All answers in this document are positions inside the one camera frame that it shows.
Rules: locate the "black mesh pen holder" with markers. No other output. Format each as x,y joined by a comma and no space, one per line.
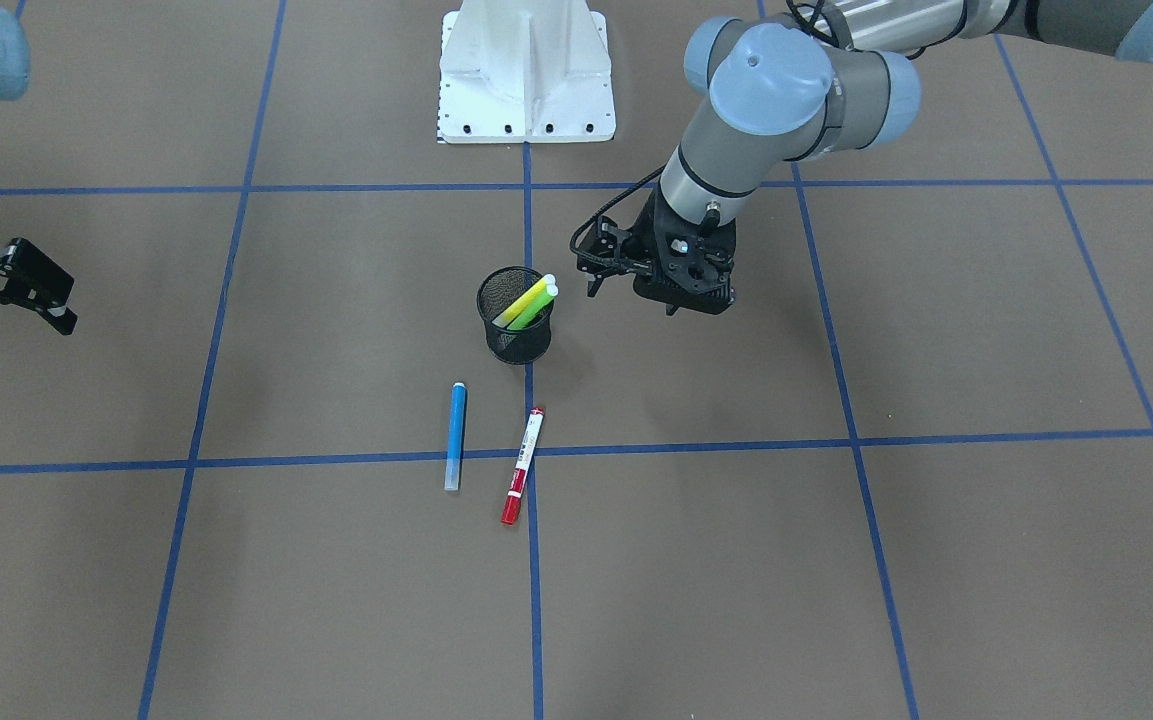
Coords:
498,291

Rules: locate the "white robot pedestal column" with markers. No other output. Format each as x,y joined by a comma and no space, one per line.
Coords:
525,72

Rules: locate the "blue highlighter pen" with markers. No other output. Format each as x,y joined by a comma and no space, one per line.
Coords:
455,437

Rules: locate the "green marker pen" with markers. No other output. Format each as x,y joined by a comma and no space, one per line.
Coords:
533,313

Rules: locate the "yellow highlighter pen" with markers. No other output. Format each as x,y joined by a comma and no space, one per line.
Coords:
523,303

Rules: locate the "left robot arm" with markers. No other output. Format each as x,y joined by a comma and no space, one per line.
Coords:
821,77

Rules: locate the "red white marker pen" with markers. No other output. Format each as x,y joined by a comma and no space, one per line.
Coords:
520,474

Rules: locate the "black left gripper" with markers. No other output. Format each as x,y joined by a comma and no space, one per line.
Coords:
644,243

